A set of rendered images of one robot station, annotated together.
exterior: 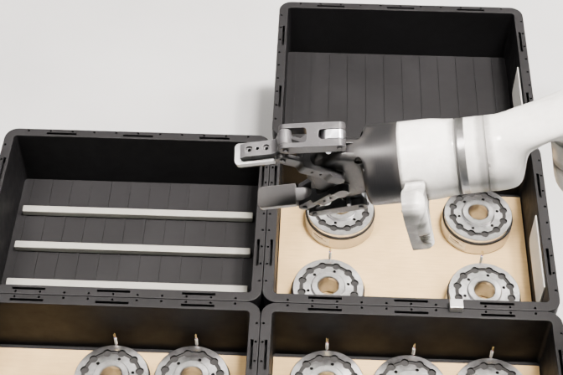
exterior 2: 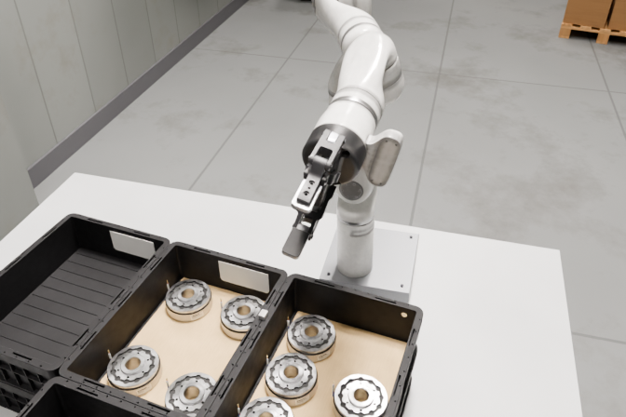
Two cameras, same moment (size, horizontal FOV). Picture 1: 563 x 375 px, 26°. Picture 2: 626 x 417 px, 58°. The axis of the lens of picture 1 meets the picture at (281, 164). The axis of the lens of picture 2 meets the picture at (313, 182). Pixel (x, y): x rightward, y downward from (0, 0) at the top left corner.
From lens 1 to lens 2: 0.88 m
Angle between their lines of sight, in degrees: 53
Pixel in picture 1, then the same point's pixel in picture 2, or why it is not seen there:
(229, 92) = not seen: outside the picture
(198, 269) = not seen: outside the picture
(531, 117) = (364, 66)
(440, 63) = (56, 276)
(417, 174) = (366, 132)
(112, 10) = not seen: outside the picture
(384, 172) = (357, 144)
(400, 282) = (205, 356)
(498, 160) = (378, 95)
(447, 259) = (204, 326)
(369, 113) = (61, 328)
